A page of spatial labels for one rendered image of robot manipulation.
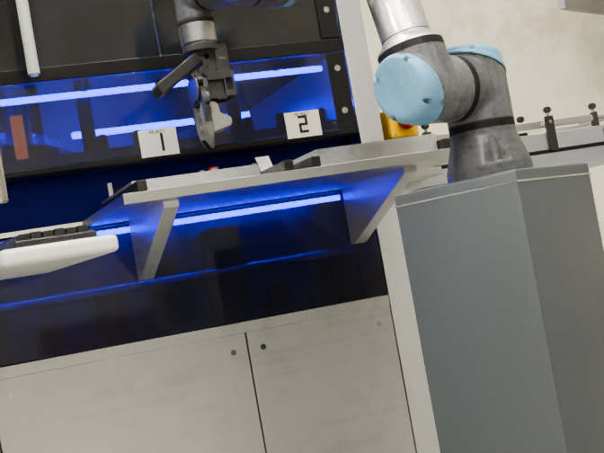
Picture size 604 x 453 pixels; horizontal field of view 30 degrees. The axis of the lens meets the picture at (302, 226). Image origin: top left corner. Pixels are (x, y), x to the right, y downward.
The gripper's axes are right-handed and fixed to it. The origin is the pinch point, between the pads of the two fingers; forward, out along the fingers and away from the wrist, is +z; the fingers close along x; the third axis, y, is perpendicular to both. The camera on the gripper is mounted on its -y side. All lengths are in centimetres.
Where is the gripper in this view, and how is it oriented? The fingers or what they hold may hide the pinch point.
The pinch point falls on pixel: (206, 143)
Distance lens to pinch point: 231.0
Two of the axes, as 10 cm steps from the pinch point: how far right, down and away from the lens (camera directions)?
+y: 9.3, -1.5, 3.4
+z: 1.7, 9.8, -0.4
